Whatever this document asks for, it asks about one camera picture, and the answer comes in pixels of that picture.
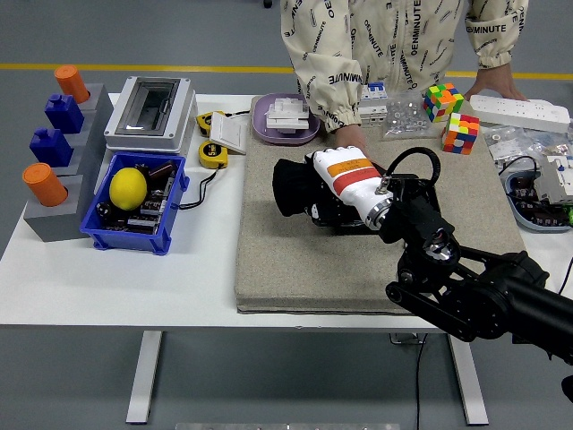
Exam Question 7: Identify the multicolour puzzle cube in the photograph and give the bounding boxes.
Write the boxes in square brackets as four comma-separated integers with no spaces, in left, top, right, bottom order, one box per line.
[423,82,465,124]
[441,112,481,156]

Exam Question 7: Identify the stack of white plastic parts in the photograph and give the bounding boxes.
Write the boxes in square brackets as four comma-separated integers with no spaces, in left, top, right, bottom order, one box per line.
[265,96,312,136]

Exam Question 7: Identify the grey-brown mat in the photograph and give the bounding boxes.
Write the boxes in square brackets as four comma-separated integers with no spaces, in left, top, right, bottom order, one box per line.
[234,94,529,317]

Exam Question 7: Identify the clear bag of metal nuts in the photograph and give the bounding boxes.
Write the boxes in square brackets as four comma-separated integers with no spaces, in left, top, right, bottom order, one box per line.
[380,91,438,142]

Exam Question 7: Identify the grey stepped block holder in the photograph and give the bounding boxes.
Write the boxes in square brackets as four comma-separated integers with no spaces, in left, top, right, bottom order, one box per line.
[22,82,114,244]

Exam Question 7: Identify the white wall switch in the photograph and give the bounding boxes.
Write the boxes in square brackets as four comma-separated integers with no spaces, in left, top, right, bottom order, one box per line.
[209,111,249,157]

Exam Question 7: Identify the grey electrical enclosure box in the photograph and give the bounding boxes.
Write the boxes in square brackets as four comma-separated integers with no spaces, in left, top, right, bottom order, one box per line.
[103,75,198,153]

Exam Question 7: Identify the white and blue circuit breaker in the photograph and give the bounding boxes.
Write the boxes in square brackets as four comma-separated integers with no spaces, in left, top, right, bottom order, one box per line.
[358,82,389,128]

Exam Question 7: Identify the person's right hand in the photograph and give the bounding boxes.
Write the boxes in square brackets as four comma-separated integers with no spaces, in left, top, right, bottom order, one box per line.
[335,125,372,162]

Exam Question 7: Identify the person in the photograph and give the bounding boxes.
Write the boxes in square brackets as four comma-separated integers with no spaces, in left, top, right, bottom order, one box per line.
[279,0,529,133]

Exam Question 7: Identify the black rag with red patch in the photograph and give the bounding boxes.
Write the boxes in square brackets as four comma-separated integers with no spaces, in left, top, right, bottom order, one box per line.
[272,157,330,219]

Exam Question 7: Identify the black cable under table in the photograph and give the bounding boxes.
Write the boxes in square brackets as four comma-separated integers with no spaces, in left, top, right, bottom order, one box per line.
[414,333,429,430]

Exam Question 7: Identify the black hanging cable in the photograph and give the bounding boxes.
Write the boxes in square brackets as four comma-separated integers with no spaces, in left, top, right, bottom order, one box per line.
[553,258,573,297]

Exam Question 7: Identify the clear bags of small parts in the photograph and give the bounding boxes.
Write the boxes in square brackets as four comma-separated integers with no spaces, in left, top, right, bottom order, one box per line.
[485,125,573,174]

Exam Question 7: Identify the purple oval dish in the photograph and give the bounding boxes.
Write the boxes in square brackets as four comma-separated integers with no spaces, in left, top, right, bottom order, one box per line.
[251,92,321,145]

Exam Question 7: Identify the yellow tape measure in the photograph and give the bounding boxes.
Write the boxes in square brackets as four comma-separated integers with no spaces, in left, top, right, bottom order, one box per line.
[198,140,229,170]
[195,110,226,138]

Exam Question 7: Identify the white power strip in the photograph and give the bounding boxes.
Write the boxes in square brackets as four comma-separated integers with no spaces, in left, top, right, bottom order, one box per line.
[468,94,572,133]

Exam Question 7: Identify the yellow lemon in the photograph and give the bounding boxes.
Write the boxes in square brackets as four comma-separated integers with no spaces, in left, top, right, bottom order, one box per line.
[108,167,149,211]

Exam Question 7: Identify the white table leg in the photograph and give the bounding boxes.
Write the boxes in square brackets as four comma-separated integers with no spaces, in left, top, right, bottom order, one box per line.
[125,331,163,426]
[447,333,490,426]

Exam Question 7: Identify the blue plastic block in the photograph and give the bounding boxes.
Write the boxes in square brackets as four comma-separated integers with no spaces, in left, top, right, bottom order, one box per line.
[29,127,74,168]
[44,93,85,134]

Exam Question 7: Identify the black tape measure strap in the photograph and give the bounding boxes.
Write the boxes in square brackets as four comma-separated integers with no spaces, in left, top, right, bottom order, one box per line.
[178,166,221,210]

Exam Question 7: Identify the orange cylinder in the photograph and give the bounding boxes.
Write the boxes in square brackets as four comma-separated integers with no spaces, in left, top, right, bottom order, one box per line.
[21,162,69,208]
[54,64,90,104]

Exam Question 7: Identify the black glossy panel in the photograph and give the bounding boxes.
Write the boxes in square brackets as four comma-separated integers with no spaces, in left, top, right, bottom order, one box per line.
[308,160,442,237]

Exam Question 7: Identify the person's left hand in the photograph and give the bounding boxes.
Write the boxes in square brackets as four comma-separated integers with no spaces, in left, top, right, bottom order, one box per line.
[463,62,528,102]

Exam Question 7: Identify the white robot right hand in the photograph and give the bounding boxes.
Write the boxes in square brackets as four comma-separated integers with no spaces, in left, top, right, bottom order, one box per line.
[304,145,395,225]

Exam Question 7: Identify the thin black cable loop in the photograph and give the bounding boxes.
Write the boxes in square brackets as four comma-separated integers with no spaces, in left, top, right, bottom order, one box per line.
[498,155,541,176]

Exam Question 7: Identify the blue plastic bin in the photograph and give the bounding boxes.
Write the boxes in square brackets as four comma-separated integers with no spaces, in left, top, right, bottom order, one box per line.
[79,151,191,256]

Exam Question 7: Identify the light blue tray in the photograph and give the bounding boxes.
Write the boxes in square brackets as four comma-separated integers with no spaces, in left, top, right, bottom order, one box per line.
[504,170,573,233]

